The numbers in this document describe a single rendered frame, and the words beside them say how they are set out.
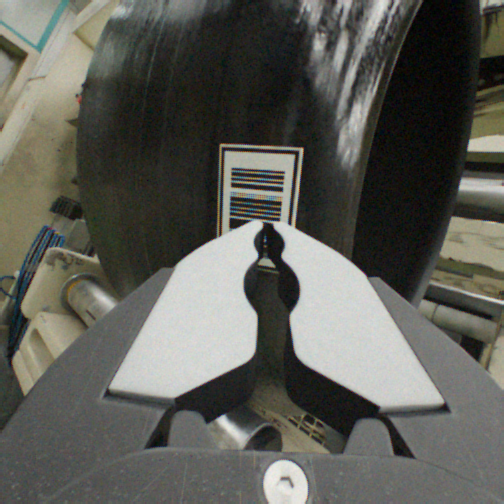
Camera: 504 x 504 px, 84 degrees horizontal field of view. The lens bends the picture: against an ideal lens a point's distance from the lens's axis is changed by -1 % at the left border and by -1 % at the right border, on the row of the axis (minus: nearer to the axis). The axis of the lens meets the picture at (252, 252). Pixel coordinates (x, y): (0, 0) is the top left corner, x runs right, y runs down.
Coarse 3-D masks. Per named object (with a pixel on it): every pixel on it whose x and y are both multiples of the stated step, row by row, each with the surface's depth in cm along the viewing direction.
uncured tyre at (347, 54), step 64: (128, 0) 23; (192, 0) 15; (256, 0) 13; (320, 0) 13; (384, 0) 15; (448, 0) 28; (128, 64) 19; (192, 64) 14; (256, 64) 13; (320, 64) 14; (384, 64) 16; (448, 64) 41; (128, 128) 19; (192, 128) 15; (256, 128) 14; (320, 128) 14; (384, 128) 55; (448, 128) 46; (128, 192) 19; (192, 192) 15; (320, 192) 15; (384, 192) 59; (448, 192) 46; (128, 256) 22; (384, 256) 58; (256, 384) 21
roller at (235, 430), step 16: (80, 288) 38; (96, 288) 38; (80, 304) 36; (96, 304) 34; (112, 304) 34; (96, 320) 32; (224, 416) 20; (240, 416) 20; (256, 416) 20; (224, 432) 19; (240, 432) 19; (256, 432) 19; (272, 432) 19; (224, 448) 19; (240, 448) 18; (256, 448) 18; (272, 448) 19
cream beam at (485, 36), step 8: (488, 0) 53; (496, 0) 52; (488, 8) 52; (496, 8) 52; (488, 16) 53; (496, 16) 52; (488, 24) 54; (496, 24) 53; (488, 32) 55; (496, 32) 54; (488, 40) 56; (496, 40) 56; (488, 48) 58; (496, 48) 57; (480, 56) 60; (488, 56) 59
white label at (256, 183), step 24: (240, 168) 14; (264, 168) 13; (288, 168) 13; (240, 192) 14; (264, 192) 14; (288, 192) 13; (240, 216) 14; (264, 216) 14; (288, 216) 13; (264, 240) 14; (264, 264) 14
